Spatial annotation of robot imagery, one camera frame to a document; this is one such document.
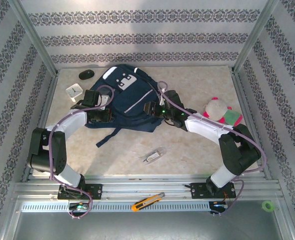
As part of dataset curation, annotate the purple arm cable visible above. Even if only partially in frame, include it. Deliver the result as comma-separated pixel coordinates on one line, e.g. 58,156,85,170
48,84,115,220
157,80,267,217

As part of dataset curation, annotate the navy blue student backpack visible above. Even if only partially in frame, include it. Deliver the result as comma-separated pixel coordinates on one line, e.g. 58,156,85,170
84,64,165,148

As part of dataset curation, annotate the perforated metal cable tray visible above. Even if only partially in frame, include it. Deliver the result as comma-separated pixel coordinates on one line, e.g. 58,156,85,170
21,201,228,213

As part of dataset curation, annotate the orange utility knife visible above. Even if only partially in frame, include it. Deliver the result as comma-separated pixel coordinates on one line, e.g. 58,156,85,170
131,192,166,213

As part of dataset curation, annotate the aluminium frame post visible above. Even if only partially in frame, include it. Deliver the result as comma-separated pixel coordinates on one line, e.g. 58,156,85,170
8,0,59,76
231,0,281,75

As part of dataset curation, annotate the white square alarm clock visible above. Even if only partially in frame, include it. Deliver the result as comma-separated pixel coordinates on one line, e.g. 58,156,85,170
65,83,85,103

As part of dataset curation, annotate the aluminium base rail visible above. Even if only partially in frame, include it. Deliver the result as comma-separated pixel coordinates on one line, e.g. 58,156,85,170
11,174,281,201

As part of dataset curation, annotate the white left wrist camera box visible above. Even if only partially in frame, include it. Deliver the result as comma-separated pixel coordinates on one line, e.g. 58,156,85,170
97,93,113,110

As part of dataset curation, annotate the black computer mouse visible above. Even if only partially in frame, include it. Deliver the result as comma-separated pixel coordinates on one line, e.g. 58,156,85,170
78,69,95,81

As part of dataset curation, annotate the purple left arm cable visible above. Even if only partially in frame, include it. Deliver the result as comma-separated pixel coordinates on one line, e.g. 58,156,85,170
48,84,115,220

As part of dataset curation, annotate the small circuit board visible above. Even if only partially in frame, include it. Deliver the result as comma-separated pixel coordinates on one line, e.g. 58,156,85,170
209,201,229,213
68,202,90,211

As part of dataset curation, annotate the aluminium side rail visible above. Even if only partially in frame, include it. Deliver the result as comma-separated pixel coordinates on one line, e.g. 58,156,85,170
22,72,60,181
231,69,272,181

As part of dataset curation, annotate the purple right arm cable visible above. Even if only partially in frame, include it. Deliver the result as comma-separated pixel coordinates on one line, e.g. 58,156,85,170
157,80,267,217

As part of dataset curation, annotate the green tape roll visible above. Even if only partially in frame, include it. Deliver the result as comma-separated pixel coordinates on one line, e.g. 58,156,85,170
261,200,275,213

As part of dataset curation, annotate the white pink green plush toy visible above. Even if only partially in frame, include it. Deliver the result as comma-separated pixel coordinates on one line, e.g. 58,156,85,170
202,96,244,131

